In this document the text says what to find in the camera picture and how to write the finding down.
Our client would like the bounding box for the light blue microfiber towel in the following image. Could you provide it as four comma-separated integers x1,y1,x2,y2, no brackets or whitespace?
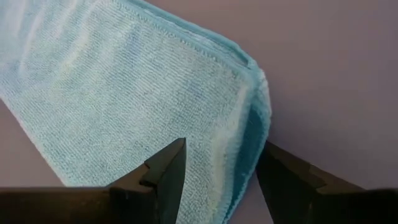
0,0,272,224

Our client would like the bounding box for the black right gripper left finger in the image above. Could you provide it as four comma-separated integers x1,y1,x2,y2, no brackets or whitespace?
0,138,187,224

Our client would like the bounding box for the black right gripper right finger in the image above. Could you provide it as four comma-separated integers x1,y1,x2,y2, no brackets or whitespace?
255,141,398,224

